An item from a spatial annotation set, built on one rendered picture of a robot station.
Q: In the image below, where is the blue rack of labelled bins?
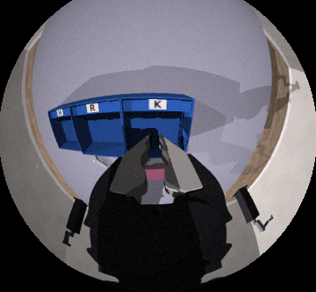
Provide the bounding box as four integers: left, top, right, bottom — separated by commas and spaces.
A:
47, 93, 195, 158

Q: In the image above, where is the pink rectangular block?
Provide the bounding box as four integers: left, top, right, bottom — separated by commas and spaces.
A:
145, 166, 167, 180

